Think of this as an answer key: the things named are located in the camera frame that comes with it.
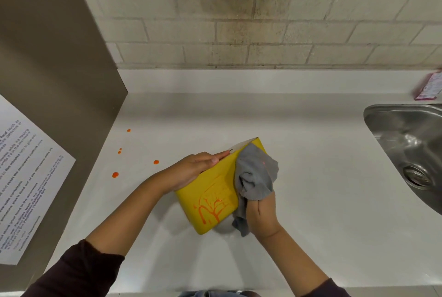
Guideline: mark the grey cleaning cloth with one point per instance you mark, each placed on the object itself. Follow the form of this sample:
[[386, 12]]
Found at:
[[255, 172]]

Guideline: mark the steel sink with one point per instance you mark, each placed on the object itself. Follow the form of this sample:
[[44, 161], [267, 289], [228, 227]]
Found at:
[[407, 141]]

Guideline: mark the brown cabinet side panel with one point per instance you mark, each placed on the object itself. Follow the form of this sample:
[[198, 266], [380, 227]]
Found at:
[[51, 48]]

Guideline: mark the person's left hand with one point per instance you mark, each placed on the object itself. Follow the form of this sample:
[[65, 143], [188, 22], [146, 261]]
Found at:
[[186, 172]]

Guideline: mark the person's right forearm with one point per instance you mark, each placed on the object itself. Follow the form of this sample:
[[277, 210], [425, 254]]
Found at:
[[293, 262]]

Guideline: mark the white and purple safety poster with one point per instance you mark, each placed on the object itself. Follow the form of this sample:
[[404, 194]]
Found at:
[[27, 175]]

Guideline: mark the person's right hand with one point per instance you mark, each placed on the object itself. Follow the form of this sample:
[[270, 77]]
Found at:
[[262, 214]]

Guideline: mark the yellow box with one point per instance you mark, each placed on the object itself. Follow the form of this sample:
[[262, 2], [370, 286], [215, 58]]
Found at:
[[210, 182]]

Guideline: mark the pink sachet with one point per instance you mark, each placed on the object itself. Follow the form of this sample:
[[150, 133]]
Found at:
[[430, 87]]

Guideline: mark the person's left forearm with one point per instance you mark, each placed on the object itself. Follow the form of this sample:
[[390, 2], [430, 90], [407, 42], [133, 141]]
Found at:
[[121, 224]]

